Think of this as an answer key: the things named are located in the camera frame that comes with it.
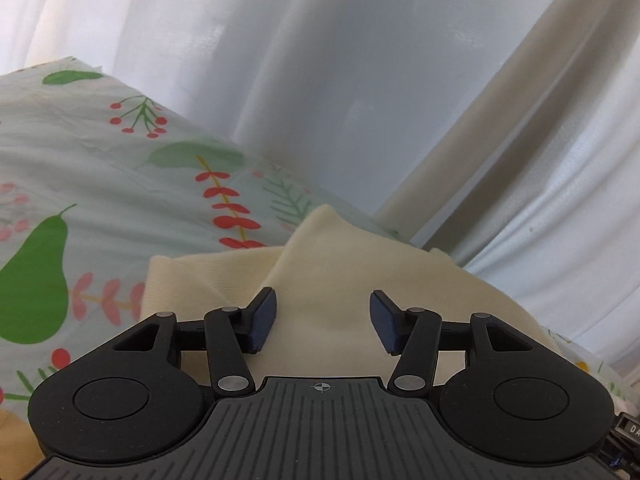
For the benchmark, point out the cream knit sweater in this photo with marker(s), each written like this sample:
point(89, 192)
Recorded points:
point(325, 265)

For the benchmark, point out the floral print bedsheet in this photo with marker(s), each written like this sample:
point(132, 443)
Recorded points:
point(100, 170)

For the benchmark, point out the beige curtain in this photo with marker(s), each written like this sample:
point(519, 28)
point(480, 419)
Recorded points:
point(505, 115)

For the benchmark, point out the white sheer curtain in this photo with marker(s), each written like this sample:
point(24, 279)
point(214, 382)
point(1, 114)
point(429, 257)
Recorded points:
point(300, 60)

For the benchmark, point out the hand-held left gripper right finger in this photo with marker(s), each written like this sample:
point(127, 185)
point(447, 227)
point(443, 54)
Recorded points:
point(382, 321)

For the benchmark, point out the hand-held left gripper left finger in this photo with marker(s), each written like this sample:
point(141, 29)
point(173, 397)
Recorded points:
point(262, 321)

